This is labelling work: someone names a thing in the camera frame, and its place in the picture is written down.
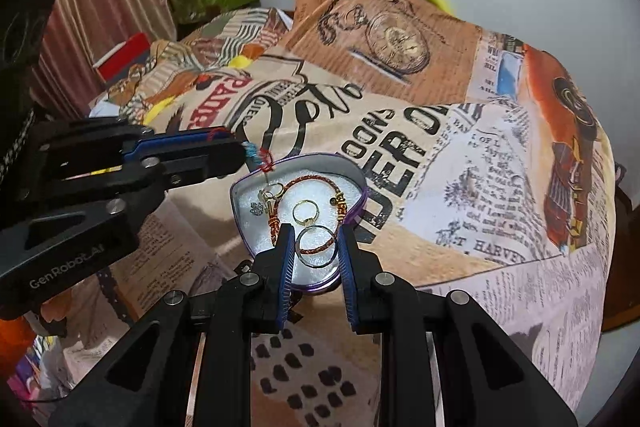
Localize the colourful charm pendant string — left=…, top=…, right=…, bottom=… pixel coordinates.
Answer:
left=241, top=141, right=286, bottom=217

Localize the red gold braided bracelet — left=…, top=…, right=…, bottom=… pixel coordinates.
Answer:
left=267, top=173, right=350, bottom=256

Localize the gold ring with stone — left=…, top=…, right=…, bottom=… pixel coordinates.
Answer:
left=290, top=198, right=321, bottom=227

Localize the silver hoop ring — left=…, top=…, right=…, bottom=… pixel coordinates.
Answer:
left=293, top=223, right=342, bottom=270

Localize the red book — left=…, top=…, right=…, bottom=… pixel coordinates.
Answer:
left=93, top=32, right=151, bottom=84

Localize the purple heart-shaped tin box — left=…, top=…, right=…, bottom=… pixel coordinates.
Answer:
left=230, top=150, right=368, bottom=294

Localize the newspaper print bed blanket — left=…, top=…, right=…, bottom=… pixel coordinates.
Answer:
left=106, top=0, right=615, bottom=426

